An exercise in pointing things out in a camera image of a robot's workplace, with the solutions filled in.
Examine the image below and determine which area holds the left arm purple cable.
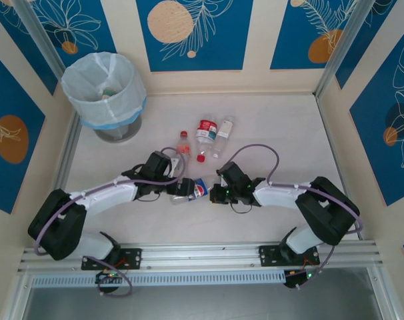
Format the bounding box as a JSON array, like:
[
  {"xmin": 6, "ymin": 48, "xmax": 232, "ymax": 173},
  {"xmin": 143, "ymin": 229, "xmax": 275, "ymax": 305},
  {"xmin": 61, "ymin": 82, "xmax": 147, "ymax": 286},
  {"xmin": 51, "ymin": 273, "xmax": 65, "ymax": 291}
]
[{"xmin": 33, "ymin": 145, "xmax": 187, "ymax": 297}]

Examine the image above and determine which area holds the white label clear bottle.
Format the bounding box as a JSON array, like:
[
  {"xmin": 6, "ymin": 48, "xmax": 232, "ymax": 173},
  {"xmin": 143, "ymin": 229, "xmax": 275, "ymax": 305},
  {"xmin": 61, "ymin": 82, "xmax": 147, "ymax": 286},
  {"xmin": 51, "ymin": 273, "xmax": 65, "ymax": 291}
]
[{"xmin": 211, "ymin": 115, "xmax": 237, "ymax": 159}]

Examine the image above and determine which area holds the grey slotted cable duct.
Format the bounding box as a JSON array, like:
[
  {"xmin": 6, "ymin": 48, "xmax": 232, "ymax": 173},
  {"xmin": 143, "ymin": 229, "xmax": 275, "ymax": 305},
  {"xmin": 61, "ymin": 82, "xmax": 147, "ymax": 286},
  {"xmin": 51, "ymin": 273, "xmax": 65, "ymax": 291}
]
[{"xmin": 31, "ymin": 269, "xmax": 287, "ymax": 288}]

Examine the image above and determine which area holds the blue label cola bottle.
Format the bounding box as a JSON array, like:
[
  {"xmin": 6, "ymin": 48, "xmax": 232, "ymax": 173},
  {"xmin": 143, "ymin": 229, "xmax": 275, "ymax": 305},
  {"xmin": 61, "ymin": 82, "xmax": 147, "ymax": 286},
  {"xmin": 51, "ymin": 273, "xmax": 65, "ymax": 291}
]
[{"xmin": 170, "ymin": 173, "xmax": 220, "ymax": 205}]

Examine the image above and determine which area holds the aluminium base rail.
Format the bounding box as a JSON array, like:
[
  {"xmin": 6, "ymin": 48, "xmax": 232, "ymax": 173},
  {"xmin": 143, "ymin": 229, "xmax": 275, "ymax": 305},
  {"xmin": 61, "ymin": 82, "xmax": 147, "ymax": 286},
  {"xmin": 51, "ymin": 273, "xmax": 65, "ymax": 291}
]
[{"xmin": 20, "ymin": 241, "xmax": 380, "ymax": 273}]

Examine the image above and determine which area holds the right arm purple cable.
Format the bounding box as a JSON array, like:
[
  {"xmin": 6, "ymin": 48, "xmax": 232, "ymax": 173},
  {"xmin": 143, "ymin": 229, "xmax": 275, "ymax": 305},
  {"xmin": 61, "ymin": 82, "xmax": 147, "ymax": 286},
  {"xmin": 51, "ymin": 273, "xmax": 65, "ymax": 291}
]
[{"xmin": 227, "ymin": 143, "xmax": 363, "ymax": 291}]

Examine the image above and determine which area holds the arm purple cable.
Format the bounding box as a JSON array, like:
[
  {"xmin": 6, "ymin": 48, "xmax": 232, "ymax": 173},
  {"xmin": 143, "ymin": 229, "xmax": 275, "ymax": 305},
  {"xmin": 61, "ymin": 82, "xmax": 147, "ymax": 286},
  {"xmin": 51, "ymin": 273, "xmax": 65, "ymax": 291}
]
[
  {"xmin": 227, "ymin": 143, "xmax": 363, "ymax": 291},
  {"xmin": 33, "ymin": 145, "xmax": 187, "ymax": 297}
]

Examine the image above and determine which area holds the aluminium side rail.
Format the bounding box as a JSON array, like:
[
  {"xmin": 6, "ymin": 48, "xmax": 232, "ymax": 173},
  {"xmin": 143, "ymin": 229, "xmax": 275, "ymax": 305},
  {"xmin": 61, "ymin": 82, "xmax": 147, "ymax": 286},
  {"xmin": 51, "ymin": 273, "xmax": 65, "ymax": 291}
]
[
  {"xmin": 55, "ymin": 111, "xmax": 83, "ymax": 191},
  {"xmin": 316, "ymin": 95, "xmax": 363, "ymax": 241}
]

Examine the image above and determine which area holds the small circuit board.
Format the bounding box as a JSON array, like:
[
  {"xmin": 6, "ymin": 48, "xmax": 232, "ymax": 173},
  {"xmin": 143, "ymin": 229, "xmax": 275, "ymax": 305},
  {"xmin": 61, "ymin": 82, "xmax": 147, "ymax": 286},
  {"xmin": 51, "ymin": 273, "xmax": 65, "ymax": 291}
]
[
  {"xmin": 95, "ymin": 270, "xmax": 127, "ymax": 285},
  {"xmin": 283, "ymin": 269, "xmax": 315, "ymax": 290}
]

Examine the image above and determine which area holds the trash bin with white liner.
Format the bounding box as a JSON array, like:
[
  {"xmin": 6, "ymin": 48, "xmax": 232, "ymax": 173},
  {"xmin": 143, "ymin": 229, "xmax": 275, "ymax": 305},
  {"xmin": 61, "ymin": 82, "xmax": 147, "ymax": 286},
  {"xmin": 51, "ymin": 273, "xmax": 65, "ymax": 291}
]
[{"xmin": 61, "ymin": 52, "xmax": 147, "ymax": 130}]

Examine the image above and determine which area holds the red label water bottle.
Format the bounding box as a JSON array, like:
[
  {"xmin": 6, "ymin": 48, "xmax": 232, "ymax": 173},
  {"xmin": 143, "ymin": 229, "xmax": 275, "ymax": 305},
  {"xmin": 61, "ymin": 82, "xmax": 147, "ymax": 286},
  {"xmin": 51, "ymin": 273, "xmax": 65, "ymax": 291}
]
[{"xmin": 194, "ymin": 116, "xmax": 220, "ymax": 163}]

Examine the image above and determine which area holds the orange label red-capped bottle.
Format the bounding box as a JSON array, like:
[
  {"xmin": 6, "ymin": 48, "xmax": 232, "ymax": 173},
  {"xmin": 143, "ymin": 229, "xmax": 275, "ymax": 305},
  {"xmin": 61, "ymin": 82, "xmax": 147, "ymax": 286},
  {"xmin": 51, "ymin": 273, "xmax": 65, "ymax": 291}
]
[{"xmin": 177, "ymin": 130, "xmax": 193, "ymax": 163}]

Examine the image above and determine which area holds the grey mesh waste bin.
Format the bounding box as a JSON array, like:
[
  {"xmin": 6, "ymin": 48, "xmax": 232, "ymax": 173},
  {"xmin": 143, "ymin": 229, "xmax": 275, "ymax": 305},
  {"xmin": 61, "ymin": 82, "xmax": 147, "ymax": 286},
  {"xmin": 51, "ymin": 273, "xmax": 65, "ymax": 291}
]
[{"xmin": 93, "ymin": 115, "xmax": 143, "ymax": 144}]

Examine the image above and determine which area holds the aluminium frame post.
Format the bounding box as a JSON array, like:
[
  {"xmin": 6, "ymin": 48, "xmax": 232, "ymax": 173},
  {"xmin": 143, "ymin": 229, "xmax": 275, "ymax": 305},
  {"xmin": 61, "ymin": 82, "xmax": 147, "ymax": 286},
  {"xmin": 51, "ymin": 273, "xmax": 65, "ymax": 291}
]
[
  {"xmin": 11, "ymin": 0, "xmax": 69, "ymax": 84},
  {"xmin": 315, "ymin": 0, "xmax": 370, "ymax": 98}
]

